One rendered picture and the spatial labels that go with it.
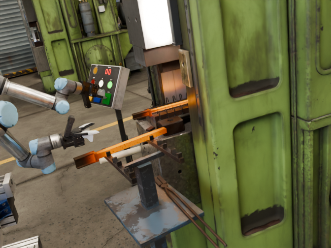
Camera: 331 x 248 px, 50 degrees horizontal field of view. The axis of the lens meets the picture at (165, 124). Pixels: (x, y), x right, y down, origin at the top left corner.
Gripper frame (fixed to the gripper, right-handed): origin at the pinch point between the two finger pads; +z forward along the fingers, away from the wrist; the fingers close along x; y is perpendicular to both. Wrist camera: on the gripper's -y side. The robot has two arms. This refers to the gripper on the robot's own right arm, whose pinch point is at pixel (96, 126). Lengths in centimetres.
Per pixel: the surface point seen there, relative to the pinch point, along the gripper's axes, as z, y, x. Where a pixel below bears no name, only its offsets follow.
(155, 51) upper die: 37, -34, 7
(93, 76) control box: 12, -12, -66
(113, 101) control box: 17.8, 0.0, -37.9
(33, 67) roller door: -46, 87, -797
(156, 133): 21.7, -3.2, 38.2
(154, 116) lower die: 30.9, 0.8, 6.5
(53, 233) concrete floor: -45, 100, -65
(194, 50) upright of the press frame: 45, -36, 38
